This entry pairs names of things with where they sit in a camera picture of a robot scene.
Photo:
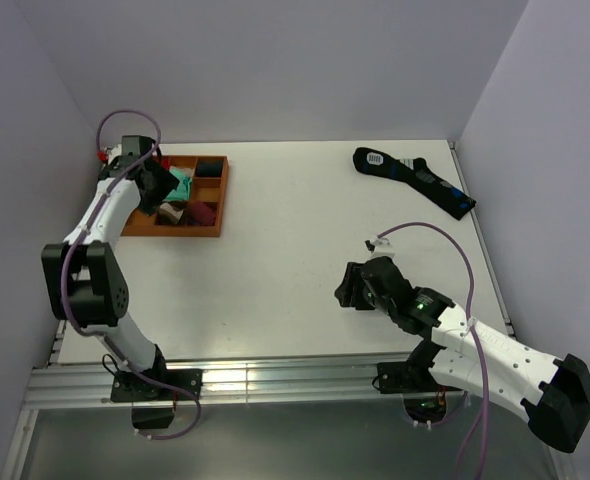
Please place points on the orange compartment tray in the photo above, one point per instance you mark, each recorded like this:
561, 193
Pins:
211, 191

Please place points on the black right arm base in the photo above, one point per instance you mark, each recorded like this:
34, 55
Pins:
427, 404

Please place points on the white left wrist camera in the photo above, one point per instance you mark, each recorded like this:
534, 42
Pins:
131, 145

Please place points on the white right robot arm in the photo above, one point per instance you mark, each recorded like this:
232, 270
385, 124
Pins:
551, 395

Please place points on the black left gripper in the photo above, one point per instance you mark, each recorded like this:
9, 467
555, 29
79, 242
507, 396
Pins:
167, 183

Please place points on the brown striped sock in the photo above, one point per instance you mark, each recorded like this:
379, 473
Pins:
171, 214

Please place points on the aluminium mounting rail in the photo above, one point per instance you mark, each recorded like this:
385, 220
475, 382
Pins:
246, 381

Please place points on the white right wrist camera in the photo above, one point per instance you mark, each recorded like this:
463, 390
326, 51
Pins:
379, 245

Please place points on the teal sock roll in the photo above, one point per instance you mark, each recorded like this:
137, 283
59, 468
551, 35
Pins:
181, 193

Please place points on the black blue sock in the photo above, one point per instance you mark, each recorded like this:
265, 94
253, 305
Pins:
415, 173

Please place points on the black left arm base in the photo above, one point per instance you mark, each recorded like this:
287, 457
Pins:
157, 384

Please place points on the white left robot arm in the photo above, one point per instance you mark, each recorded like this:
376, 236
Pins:
85, 284

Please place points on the dark green sock roll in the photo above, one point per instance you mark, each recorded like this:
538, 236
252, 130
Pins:
209, 168

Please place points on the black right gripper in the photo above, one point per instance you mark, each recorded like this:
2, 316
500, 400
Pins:
352, 277

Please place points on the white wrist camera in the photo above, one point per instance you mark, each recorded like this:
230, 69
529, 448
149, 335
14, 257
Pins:
379, 245
131, 145

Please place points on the purple sock roll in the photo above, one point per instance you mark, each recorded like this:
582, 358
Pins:
200, 214

